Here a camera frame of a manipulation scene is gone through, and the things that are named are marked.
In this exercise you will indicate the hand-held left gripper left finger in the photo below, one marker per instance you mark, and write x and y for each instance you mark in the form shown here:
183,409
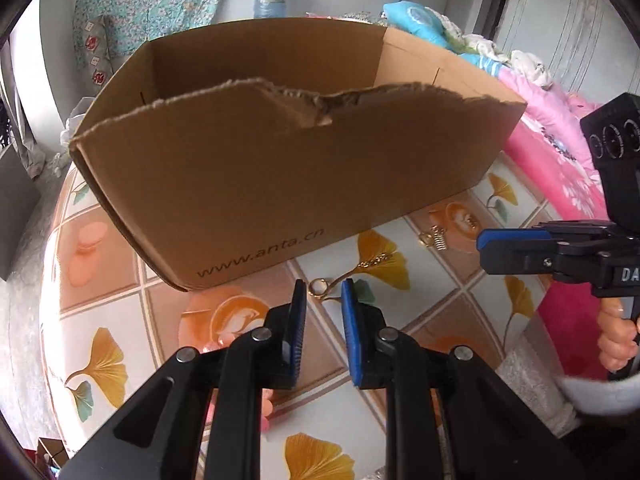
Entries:
298,330

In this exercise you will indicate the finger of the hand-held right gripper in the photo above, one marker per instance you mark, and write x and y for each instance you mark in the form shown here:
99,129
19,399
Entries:
487,240
520,262

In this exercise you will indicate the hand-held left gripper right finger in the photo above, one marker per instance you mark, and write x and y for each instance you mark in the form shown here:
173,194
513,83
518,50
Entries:
350,335

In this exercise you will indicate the small gold earring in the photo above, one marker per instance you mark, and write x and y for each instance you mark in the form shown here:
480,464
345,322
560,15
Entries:
469,220

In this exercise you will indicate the brown cardboard box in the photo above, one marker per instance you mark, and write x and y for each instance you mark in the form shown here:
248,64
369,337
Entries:
225,185

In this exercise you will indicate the person's right forearm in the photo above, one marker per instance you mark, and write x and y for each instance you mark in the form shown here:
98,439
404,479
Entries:
600,395

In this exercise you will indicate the person's right hand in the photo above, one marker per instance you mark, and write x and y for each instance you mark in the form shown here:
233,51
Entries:
615,340

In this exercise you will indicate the ginkgo pattern tablecloth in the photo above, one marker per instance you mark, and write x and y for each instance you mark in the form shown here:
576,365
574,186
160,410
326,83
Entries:
450,300

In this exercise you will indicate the pink floral blanket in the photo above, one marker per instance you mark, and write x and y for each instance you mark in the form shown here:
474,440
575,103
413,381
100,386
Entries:
550,160

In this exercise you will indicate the white fluffy towel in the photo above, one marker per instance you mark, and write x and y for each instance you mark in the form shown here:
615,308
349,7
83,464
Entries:
535,385

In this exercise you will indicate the white crumpled quilt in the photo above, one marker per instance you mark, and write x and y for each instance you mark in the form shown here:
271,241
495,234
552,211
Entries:
520,62

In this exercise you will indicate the white panelled wardrobe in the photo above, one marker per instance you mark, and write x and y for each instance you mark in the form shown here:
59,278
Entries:
555,20

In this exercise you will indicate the blue printed pillow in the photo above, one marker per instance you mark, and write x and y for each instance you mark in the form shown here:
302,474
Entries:
420,22

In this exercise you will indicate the grey lace pillow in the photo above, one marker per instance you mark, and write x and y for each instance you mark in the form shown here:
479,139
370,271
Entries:
365,19

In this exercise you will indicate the brown paper bag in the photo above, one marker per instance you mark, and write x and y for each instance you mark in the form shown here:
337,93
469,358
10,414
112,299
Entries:
52,452

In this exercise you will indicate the white plastic bag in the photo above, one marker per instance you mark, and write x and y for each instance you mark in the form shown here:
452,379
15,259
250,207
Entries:
77,122

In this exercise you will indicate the grey cabinet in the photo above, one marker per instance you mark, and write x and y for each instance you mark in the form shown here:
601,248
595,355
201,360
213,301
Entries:
15,210

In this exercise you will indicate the blue water jug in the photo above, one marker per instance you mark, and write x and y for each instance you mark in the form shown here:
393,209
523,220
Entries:
271,0

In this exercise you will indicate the grey red-patterned pillow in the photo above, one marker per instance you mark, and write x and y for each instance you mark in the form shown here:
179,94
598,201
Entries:
97,55

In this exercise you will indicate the grey curtain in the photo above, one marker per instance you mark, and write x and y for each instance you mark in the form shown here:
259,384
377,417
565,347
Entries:
27,120

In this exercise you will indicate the teal floral wall cloth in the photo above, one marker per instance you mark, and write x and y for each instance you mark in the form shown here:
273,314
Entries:
150,5

